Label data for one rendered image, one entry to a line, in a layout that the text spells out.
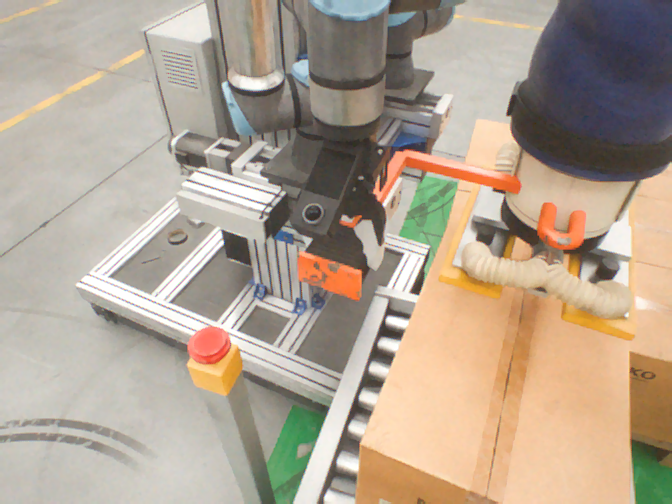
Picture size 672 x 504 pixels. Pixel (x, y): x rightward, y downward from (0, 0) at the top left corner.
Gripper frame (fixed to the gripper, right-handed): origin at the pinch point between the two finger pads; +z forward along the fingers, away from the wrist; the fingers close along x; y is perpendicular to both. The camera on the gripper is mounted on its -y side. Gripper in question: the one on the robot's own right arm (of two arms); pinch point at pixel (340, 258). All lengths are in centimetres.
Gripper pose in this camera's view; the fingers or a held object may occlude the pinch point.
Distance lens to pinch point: 62.7
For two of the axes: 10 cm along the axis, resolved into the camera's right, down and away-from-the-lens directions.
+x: -9.2, -2.7, 2.9
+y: 3.9, -6.5, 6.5
